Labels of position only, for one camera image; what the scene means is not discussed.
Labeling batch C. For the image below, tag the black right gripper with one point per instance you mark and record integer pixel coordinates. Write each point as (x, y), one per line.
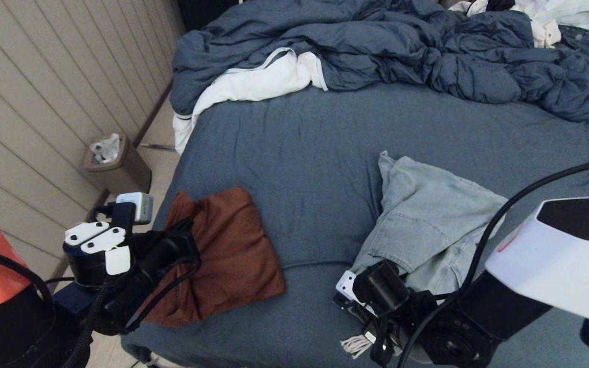
(443, 337)

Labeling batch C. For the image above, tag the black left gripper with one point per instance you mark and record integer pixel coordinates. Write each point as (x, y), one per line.
(156, 266)

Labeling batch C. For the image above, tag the brown shorts with white print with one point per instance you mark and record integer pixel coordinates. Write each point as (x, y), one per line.
(238, 255)

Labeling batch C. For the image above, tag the light blue denim shorts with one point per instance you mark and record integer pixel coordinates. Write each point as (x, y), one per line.
(427, 220)

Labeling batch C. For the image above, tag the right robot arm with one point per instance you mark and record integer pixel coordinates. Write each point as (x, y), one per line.
(555, 266)

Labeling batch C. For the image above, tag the white clothes pile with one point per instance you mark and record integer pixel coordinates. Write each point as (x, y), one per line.
(555, 15)

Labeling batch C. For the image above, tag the brown trash bin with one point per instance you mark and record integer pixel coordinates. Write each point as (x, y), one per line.
(125, 177)

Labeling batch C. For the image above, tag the clear plastic bag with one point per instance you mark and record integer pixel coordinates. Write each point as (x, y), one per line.
(105, 150)

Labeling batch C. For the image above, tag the bed with blue sheet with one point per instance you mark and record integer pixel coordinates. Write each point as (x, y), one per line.
(299, 168)

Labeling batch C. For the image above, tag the black furniture panel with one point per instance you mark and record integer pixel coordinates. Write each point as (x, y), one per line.
(202, 13)

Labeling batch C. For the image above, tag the crumpled blue duvet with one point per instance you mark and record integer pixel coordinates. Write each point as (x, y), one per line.
(376, 41)

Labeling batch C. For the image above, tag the black garment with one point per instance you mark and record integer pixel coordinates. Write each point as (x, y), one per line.
(500, 4)

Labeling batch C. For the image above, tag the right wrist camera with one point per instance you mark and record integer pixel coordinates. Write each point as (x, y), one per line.
(381, 286)

